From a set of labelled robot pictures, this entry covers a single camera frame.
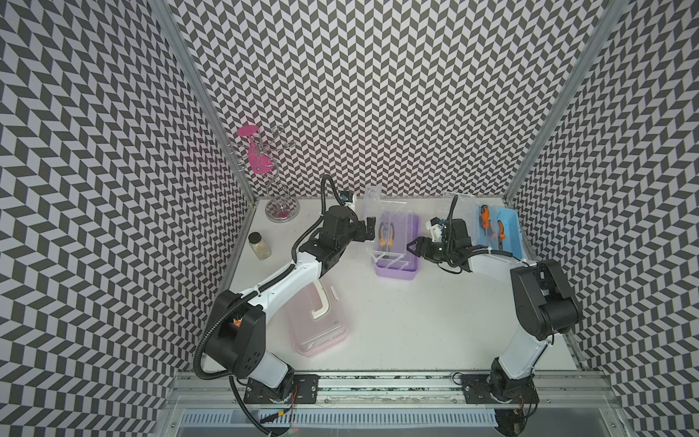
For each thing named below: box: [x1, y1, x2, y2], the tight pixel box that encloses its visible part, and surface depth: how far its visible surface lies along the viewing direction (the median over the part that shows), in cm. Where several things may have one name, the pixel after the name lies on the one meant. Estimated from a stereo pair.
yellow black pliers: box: [378, 221, 396, 248], surface depth 96 cm
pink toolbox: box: [288, 278, 348, 357], surface depth 75 cm
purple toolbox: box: [373, 207, 422, 281], surface depth 93 cm
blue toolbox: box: [477, 203, 523, 261], surface depth 104 cm
